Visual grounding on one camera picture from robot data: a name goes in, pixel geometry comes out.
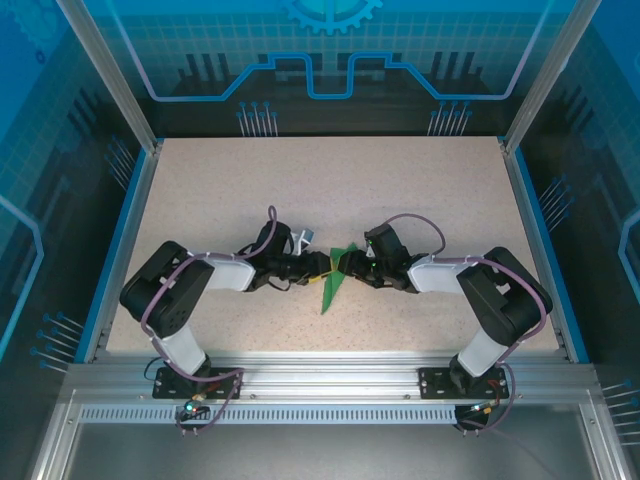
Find grey metal bottom panel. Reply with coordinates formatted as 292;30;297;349
64;423;599;480

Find green paper sheet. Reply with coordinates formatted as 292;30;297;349
319;241;359;317

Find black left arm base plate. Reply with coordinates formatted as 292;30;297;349
152;366;245;401

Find slotted grey cable duct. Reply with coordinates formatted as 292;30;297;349
78;405;460;427

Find aluminium table side rail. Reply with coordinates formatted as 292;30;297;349
504;144;575;362
82;144;162;364

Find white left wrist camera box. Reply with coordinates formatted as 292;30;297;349
291;227;318;255

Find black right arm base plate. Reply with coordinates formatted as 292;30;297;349
417;366;511;401

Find aluminium mounting rail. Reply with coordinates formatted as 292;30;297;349
64;349;596;401

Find aluminium frame post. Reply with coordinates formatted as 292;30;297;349
502;0;604;154
54;0;165;154

